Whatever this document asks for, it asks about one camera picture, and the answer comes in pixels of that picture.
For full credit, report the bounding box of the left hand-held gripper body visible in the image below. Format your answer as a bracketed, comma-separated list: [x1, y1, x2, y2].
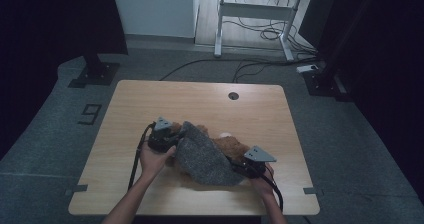
[147, 116, 175, 154]

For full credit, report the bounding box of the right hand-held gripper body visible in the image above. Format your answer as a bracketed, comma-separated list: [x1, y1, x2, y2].
[238, 145, 278, 181]

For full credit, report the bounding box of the brown teddy bear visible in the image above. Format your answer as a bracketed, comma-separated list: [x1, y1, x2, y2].
[167, 121, 252, 182]

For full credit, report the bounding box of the grey fuzzy cloth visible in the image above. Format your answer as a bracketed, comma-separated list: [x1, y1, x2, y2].
[175, 120, 246, 187]

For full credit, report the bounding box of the person's right hand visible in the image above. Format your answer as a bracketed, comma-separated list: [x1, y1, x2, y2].
[249, 163, 277, 199]

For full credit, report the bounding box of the person's left hand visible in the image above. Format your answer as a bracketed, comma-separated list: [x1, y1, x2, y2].
[138, 138, 177, 182]

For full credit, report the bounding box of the grey tape strip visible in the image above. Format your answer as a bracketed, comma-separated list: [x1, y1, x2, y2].
[64, 183, 89, 197]
[302, 186, 325, 197]

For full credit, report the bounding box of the black stand with square base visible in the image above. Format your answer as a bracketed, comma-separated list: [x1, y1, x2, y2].
[67, 53, 122, 89]

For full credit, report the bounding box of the black stand with long base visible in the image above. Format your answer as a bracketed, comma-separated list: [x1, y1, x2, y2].
[302, 67, 355, 102]

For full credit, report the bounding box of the white power strip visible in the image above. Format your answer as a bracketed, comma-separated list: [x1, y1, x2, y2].
[295, 63, 320, 74]

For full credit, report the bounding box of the dark curtain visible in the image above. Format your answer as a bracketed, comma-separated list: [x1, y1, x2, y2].
[298, 0, 424, 198]
[0, 0, 129, 160]

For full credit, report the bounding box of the long black floor cable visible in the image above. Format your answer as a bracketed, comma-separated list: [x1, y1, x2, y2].
[159, 57, 323, 84]

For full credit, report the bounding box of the tangle of black cables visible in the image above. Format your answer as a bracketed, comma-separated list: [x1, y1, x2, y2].
[222, 0, 319, 62]

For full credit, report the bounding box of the white desk frame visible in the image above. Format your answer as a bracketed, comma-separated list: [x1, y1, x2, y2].
[213, 0, 338, 62]

